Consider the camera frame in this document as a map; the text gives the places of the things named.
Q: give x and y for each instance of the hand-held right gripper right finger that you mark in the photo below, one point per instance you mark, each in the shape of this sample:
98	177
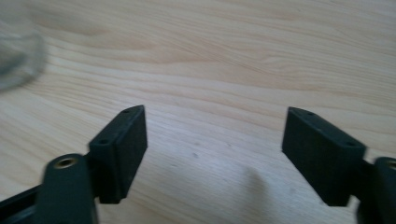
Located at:
320	155

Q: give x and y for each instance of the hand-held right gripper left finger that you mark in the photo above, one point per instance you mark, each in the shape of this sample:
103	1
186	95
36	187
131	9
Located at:
120	155

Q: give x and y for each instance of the clear glass container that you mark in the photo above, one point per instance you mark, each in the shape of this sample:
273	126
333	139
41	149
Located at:
17	53

